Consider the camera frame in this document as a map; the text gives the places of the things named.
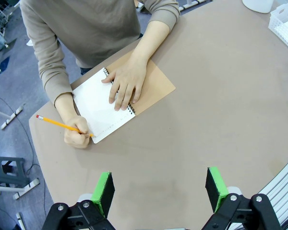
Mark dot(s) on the person in beige sweater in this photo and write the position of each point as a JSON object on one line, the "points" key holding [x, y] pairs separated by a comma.
{"points": [[86, 28]]}

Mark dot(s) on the person's right forearm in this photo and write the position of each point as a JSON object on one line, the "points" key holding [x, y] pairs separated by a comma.
{"points": [[67, 107]]}

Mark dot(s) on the ribbed aluminium rail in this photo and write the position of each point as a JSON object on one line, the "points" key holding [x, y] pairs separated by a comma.
{"points": [[278, 189]]}

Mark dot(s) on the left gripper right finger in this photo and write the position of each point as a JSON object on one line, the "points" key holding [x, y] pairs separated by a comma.
{"points": [[217, 189]]}

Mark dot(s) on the white perforated plastic basket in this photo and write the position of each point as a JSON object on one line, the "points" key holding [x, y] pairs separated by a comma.
{"points": [[280, 21]]}

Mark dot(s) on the person's right hand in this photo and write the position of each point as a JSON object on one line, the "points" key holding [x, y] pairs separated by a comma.
{"points": [[76, 139]]}

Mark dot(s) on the grey plastic stool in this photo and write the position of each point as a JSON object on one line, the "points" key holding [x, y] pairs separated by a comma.
{"points": [[9, 170]]}

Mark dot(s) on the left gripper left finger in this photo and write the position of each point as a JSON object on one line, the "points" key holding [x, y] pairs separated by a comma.
{"points": [[102, 191]]}

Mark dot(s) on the white stand foot with pole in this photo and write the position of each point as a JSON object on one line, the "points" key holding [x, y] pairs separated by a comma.
{"points": [[13, 116]]}

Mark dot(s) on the person's left hand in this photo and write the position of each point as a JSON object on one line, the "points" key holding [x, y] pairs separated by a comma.
{"points": [[129, 81]]}

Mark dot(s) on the white banded table foot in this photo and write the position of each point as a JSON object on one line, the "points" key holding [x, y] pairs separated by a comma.
{"points": [[190, 4]]}

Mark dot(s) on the person's left forearm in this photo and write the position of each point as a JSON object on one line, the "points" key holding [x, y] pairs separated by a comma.
{"points": [[151, 40]]}

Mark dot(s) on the spiral notebook with brown cover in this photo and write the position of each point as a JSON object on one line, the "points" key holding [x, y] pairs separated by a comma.
{"points": [[93, 105]]}

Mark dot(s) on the white cylindrical bin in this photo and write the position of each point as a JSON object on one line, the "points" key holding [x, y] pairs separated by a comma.
{"points": [[256, 6]]}

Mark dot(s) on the yellow pencil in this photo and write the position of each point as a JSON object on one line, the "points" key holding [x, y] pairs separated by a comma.
{"points": [[54, 122]]}

